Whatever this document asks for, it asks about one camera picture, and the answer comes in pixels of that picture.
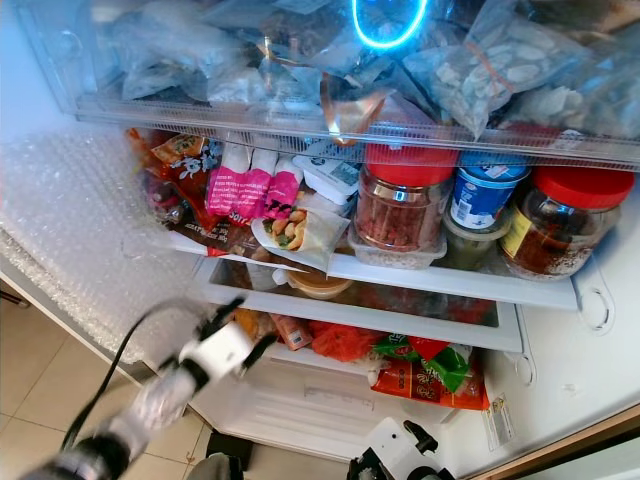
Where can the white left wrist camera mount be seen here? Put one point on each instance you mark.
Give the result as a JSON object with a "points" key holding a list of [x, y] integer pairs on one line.
{"points": [[220, 350]]}

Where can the copper brown foil bag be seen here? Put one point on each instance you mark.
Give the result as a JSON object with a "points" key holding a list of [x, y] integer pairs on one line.
{"points": [[350, 105]]}

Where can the clear plastic food tray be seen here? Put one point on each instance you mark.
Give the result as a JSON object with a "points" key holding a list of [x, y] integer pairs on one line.
{"points": [[395, 258]]}

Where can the orange red flat packet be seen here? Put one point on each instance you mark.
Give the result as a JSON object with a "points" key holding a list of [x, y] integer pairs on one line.
{"points": [[410, 382]]}

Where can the clear plastic fridge drawer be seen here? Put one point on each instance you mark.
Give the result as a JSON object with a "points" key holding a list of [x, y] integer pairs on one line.
{"points": [[240, 118]]}

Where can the red lid yellow label jar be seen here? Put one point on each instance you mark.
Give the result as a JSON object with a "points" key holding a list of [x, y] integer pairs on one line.
{"points": [[560, 235]]}

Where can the orange bowl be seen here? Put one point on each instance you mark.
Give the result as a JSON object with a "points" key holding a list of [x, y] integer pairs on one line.
{"points": [[318, 285]]}

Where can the large red lid jar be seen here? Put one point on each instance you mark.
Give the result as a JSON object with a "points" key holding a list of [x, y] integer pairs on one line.
{"points": [[400, 215]]}

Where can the dark frozen food bag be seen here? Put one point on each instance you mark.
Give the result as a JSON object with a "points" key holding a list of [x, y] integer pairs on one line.
{"points": [[300, 35]]}

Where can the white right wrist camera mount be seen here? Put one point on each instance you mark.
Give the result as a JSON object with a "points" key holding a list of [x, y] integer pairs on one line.
{"points": [[390, 445]]}

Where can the orange red plastic bag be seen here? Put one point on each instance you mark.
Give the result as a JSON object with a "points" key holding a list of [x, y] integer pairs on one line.
{"points": [[340, 340]]}

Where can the orange printed snack packet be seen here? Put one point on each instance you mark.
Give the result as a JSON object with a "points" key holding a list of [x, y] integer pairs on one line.
{"points": [[185, 160]]}

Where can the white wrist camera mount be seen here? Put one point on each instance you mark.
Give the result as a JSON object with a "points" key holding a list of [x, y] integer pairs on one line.
{"points": [[390, 445], [220, 350]]}

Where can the small brown snack packet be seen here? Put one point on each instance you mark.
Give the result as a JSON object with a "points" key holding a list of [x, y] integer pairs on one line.
{"points": [[292, 332]]}

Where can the frozen dumplings plastic bag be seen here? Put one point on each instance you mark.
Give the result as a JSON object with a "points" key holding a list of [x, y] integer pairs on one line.
{"points": [[500, 65]]}

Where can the clear bubble wrap sheet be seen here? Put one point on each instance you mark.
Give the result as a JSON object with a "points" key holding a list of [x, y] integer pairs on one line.
{"points": [[80, 230]]}

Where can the pink white snack packet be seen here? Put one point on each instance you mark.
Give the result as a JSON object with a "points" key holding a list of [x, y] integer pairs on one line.
{"points": [[222, 188], [282, 188], [253, 190]]}

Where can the white fridge shelf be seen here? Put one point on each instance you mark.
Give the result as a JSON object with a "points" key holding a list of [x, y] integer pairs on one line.
{"points": [[460, 283]]}

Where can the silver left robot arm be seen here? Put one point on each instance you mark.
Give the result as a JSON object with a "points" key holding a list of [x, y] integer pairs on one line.
{"points": [[150, 405]]}

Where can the blue white round tub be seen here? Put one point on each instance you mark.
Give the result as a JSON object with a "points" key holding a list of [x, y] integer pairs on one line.
{"points": [[482, 200]]}

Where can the greenish glass jar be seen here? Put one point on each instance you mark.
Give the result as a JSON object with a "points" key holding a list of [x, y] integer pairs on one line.
{"points": [[465, 245]]}

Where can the grey robot left leg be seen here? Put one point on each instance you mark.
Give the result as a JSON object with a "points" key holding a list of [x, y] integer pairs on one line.
{"points": [[215, 468]]}

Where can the white fridge sticker label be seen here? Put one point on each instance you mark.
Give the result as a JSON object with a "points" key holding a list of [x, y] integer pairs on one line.
{"points": [[498, 425]]}

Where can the frosted white plastic bag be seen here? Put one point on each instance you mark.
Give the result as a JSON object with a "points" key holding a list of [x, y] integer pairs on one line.
{"points": [[180, 50]]}

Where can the white packet black print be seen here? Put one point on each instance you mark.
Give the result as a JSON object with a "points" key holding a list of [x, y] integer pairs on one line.
{"points": [[330, 180]]}

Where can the green red food packet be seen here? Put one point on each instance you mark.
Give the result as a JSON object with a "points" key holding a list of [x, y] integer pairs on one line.
{"points": [[445, 365]]}

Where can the white fridge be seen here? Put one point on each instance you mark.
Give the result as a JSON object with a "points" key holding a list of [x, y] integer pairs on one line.
{"points": [[300, 405]]}

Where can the dark red meat packet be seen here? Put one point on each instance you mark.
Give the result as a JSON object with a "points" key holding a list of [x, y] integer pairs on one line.
{"points": [[210, 238]]}

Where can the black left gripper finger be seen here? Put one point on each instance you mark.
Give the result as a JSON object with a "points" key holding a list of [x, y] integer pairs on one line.
{"points": [[258, 355], [220, 318]]}

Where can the wrap picture food packet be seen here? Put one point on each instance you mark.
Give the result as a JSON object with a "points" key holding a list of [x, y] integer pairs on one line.
{"points": [[295, 232]]}

